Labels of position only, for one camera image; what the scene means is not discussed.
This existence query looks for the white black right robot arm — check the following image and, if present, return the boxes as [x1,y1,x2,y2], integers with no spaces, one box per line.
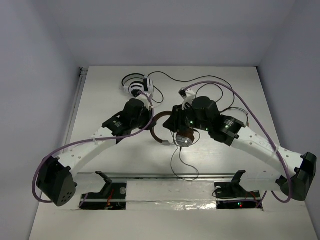
[163,96,317,201]

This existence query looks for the thin black headphone cable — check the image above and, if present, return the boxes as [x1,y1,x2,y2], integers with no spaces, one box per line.
[169,107,251,181]

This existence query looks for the aluminium left side rail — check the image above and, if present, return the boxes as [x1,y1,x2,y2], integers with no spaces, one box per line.
[62,67,89,146]

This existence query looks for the aluminium front rail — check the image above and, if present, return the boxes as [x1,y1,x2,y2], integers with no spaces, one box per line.
[77,172,238,181]

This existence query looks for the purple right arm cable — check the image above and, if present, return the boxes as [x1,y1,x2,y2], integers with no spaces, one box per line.
[183,81,293,203]

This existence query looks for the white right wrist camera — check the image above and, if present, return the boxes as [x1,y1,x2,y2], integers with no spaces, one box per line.
[178,88,196,110]

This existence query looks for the white black headphones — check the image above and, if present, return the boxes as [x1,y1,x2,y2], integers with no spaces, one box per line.
[121,73,154,98]

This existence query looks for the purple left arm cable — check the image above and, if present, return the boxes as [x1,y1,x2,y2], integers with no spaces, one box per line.
[32,91,155,204]

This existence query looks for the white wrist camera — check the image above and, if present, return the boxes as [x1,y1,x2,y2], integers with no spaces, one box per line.
[136,91,154,111]
[178,88,196,110]

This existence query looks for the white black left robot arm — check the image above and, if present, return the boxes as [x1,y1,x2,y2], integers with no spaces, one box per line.
[32,93,154,207]

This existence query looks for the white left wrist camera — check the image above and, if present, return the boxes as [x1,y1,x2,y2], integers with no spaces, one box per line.
[136,91,154,111]

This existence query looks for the brown silver headphones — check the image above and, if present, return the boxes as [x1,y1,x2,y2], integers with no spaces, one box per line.
[150,111,195,148]

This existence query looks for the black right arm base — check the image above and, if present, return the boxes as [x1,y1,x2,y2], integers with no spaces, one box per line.
[212,170,263,210]

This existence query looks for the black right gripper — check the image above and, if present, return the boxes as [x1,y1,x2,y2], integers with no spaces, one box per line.
[163,101,211,132]

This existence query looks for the aluminium rail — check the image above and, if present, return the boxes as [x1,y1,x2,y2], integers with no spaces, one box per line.
[62,67,89,146]
[77,172,238,181]

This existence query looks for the thick black headphone cable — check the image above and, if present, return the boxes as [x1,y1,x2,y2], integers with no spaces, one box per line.
[147,71,236,111]

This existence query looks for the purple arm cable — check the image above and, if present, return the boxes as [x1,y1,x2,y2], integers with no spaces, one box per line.
[183,81,293,203]
[32,91,155,204]

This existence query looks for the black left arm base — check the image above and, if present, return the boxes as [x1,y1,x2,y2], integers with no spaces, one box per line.
[79,171,127,211]

